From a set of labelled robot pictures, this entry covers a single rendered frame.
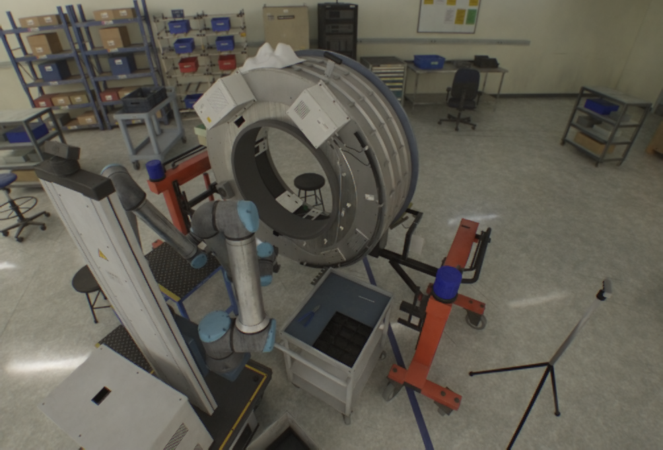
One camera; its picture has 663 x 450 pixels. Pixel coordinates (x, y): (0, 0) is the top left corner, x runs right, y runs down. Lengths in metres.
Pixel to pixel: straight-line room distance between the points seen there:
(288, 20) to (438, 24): 3.15
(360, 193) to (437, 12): 6.22
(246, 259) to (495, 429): 1.91
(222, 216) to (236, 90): 0.92
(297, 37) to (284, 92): 4.65
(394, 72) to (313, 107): 4.98
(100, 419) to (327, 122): 1.58
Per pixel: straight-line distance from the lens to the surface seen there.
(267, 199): 2.47
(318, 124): 1.61
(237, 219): 1.19
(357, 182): 1.79
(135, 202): 1.60
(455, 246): 2.00
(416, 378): 2.26
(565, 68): 9.97
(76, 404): 1.83
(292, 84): 1.79
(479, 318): 2.77
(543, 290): 3.46
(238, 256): 1.28
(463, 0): 7.94
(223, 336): 1.57
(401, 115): 2.03
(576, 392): 2.94
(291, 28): 6.44
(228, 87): 1.92
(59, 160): 1.19
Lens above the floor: 2.23
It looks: 34 degrees down
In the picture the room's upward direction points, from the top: straight up
